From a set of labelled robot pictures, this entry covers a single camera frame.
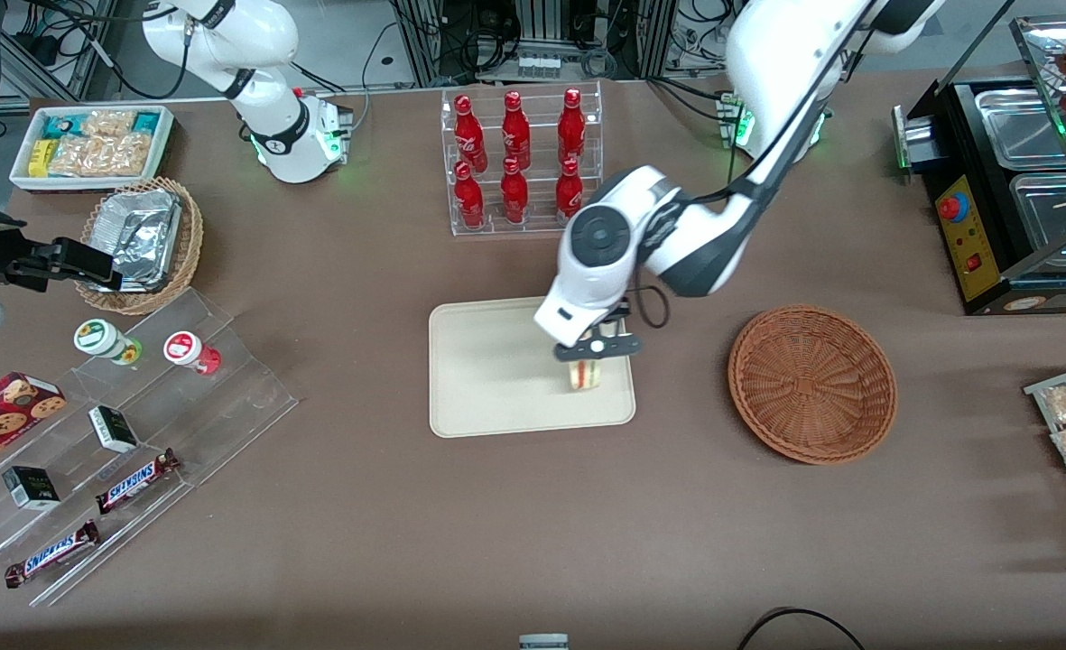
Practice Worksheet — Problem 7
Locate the tan wicker basket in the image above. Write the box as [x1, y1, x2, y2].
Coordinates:
[75, 177, 204, 315]

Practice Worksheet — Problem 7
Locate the cream plastic tray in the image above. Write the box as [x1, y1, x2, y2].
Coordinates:
[429, 296, 637, 440]

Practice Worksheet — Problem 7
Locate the round brown wicker basket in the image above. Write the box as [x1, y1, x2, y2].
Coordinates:
[728, 305, 899, 466]

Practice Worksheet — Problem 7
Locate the green lid cup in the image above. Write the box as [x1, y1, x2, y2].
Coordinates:
[74, 319, 144, 366]

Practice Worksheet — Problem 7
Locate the aluminium foil container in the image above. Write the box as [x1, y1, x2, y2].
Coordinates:
[90, 188, 181, 292]

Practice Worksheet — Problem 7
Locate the white rectangular snack bin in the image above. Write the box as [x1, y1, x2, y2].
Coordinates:
[9, 105, 175, 193]

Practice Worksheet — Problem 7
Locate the large clear cracker bag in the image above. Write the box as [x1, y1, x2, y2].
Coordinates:
[50, 134, 150, 177]

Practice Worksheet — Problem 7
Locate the red lid cup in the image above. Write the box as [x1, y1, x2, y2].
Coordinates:
[163, 331, 222, 376]

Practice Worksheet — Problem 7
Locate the clear acrylic bottle rack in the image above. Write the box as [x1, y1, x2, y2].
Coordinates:
[440, 81, 604, 237]

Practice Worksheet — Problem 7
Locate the small clear cracker bag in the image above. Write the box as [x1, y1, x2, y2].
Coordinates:
[81, 110, 136, 138]

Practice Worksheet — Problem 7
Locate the red cola bottle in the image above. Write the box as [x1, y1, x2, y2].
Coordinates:
[454, 94, 488, 172]
[500, 157, 530, 225]
[558, 88, 588, 165]
[501, 90, 532, 171]
[454, 161, 487, 229]
[555, 158, 585, 219]

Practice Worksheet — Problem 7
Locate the small black carton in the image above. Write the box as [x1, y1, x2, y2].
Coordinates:
[88, 405, 140, 454]
[2, 466, 61, 512]

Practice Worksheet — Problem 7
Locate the red cookie box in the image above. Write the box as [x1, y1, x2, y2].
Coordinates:
[0, 372, 67, 479]

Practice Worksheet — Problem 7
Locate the clear acrylic stepped shelf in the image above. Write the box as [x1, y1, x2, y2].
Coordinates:
[0, 287, 299, 608]

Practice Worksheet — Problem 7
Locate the snickers chocolate bar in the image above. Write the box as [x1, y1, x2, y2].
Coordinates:
[95, 449, 180, 515]
[5, 520, 100, 590]

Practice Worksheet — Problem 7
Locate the black food warmer yellow panel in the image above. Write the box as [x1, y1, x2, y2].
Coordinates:
[894, 14, 1066, 317]

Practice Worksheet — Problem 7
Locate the steel warmer pan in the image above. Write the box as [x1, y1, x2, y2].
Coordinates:
[1009, 172, 1066, 255]
[975, 88, 1066, 172]

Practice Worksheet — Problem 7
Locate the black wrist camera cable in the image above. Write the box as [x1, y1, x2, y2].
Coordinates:
[632, 284, 671, 328]

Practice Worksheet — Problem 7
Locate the black looped floor cable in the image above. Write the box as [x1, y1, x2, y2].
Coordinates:
[736, 607, 867, 650]

